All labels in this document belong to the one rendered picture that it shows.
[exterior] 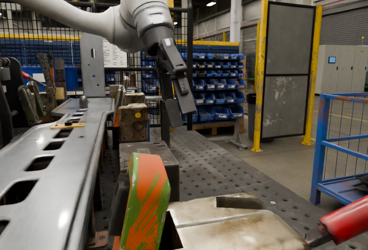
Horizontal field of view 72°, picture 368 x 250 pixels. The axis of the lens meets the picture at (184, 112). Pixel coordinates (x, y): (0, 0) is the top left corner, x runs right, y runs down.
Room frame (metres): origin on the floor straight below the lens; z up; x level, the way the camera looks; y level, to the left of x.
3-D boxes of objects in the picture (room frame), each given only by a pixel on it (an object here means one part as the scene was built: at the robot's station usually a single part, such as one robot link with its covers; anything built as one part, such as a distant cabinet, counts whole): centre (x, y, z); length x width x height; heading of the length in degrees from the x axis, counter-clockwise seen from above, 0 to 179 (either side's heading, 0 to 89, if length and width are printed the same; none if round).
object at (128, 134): (0.78, 0.16, 0.87); 0.12 x 0.09 x 0.35; 105
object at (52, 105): (1.08, 0.59, 0.88); 0.07 x 0.06 x 0.35; 105
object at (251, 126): (4.00, -1.25, 0.36); 0.50 x 0.50 x 0.73
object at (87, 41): (1.38, 0.49, 1.17); 0.12 x 0.01 x 0.34; 105
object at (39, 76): (1.48, 0.79, 1.10); 0.30 x 0.17 x 0.13; 99
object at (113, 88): (1.42, 0.38, 0.88); 0.08 x 0.08 x 0.36; 15
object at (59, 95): (1.17, 0.57, 0.88); 0.04 x 0.04 x 0.36; 15
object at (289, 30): (3.60, -1.44, 1.00); 1.04 x 0.14 x 2.00; 109
